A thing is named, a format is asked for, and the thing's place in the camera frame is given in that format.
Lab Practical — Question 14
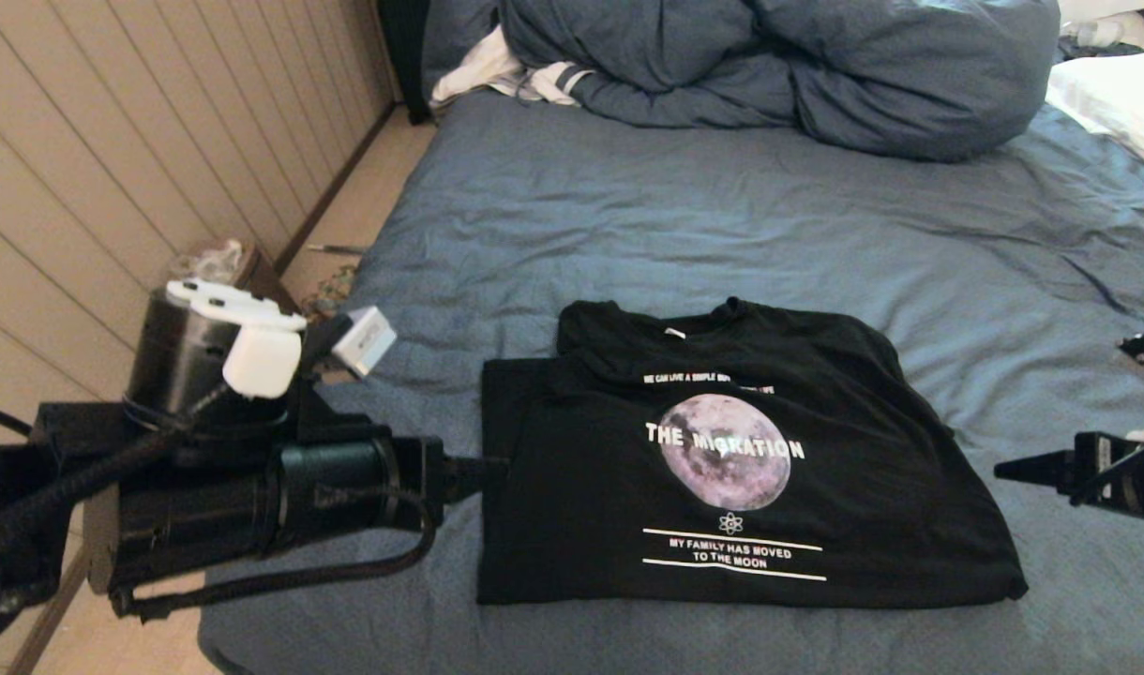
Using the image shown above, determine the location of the brown trash bin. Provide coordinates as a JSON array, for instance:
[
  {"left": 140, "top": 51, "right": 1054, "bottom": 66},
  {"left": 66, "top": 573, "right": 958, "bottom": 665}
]
[{"left": 173, "top": 242, "right": 301, "bottom": 316}]

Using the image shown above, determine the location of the blue crumpled duvet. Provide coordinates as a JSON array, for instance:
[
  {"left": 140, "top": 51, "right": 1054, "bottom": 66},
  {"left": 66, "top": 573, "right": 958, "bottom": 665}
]
[{"left": 422, "top": 0, "right": 1062, "bottom": 163}]

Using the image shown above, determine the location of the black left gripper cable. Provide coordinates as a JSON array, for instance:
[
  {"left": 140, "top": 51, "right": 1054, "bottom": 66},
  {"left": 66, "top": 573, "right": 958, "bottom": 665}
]
[{"left": 113, "top": 483, "right": 439, "bottom": 622}]

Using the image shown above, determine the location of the white striped garment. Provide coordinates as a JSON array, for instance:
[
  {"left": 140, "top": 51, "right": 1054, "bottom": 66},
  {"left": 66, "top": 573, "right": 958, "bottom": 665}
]
[{"left": 429, "top": 23, "right": 596, "bottom": 106}]

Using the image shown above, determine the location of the dark bedside furniture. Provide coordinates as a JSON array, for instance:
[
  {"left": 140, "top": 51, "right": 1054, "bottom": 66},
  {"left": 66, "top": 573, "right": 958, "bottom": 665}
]
[{"left": 377, "top": 0, "right": 434, "bottom": 124}]

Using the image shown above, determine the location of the crumpled plastic bin bag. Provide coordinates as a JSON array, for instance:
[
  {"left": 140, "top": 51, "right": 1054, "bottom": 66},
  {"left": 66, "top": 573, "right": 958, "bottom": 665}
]
[{"left": 180, "top": 238, "right": 245, "bottom": 284}]

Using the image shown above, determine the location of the white pillow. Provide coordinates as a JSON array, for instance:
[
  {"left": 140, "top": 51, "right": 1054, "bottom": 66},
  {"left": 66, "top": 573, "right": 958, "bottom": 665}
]
[{"left": 1046, "top": 49, "right": 1144, "bottom": 179}]

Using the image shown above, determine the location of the patterned crumpled cloth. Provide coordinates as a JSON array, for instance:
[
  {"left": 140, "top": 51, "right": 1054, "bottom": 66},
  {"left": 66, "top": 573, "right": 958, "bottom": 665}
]
[{"left": 300, "top": 264, "right": 359, "bottom": 322}]

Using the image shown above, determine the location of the white left wrist camera on bracket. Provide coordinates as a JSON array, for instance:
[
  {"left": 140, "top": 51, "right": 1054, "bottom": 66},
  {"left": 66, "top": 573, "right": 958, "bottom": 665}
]
[{"left": 300, "top": 307, "right": 398, "bottom": 442}]

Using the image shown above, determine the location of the black moon print t-shirt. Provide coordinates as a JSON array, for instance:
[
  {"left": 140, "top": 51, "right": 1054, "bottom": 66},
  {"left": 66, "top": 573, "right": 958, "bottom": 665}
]
[{"left": 476, "top": 297, "right": 1030, "bottom": 608}]

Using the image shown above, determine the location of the braided black left arm cable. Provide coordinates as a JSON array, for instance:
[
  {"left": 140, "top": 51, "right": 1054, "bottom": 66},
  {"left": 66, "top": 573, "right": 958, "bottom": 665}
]
[{"left": 0, "top": 384, "right": 232, "bottom": 578}]

